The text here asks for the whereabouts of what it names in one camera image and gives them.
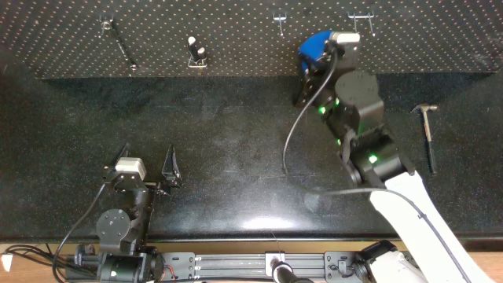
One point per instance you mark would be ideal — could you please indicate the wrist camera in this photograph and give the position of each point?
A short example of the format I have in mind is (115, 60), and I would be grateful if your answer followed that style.
(130, 168)
(346, 37)

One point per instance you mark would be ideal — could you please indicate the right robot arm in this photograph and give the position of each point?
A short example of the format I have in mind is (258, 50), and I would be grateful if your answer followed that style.
(416, 220)

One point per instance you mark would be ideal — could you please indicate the roll of blue tape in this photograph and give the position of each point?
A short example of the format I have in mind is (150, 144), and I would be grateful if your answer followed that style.
(314, 45)

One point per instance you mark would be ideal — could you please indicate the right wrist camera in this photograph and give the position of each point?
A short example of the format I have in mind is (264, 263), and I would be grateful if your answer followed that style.
(346, 37)

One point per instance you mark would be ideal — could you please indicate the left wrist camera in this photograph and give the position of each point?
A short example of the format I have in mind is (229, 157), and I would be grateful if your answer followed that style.
(130, 168)

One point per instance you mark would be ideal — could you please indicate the black pegboard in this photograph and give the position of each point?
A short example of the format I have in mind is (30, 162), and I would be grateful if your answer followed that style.
(236, 39)

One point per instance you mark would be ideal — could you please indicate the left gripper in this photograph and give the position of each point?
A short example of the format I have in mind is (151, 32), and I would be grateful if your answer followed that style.
(125, 184)

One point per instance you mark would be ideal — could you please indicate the pliers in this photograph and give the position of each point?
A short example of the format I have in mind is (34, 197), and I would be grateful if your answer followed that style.
(193, 49)

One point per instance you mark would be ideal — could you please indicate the hammer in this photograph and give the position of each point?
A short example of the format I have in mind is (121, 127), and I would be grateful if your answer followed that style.
(427, 129)

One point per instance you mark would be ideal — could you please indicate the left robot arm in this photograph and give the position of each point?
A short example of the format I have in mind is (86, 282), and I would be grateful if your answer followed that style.
(118, 228)

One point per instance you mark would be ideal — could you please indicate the wrench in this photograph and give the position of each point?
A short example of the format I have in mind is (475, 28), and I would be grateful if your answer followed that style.
(122, 47)

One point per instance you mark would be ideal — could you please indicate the mounting rail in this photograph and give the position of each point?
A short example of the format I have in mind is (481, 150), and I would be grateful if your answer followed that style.
(236, 264)

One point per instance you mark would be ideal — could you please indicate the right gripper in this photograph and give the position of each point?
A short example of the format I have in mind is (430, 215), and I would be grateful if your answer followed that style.
(347, 57)

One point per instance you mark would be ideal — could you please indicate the metal hook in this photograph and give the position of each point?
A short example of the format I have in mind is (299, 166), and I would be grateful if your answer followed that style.
(106, 18)
(369, 21)
(189, 65)
(280, 19)

